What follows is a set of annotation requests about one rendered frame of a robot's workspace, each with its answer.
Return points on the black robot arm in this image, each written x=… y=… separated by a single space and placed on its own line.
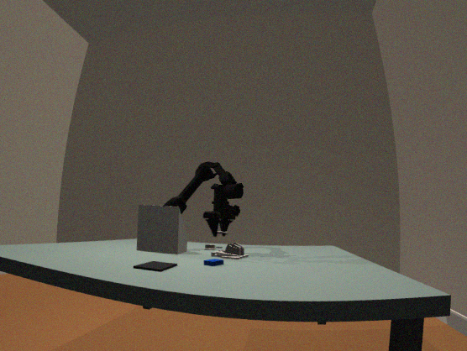
x=228 y=190

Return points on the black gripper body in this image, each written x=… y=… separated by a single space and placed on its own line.
x=217 y=211

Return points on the blue flat block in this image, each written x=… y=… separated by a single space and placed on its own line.
x=213 y=262

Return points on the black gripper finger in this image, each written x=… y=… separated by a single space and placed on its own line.
x=213 y=224
x=224 y=225

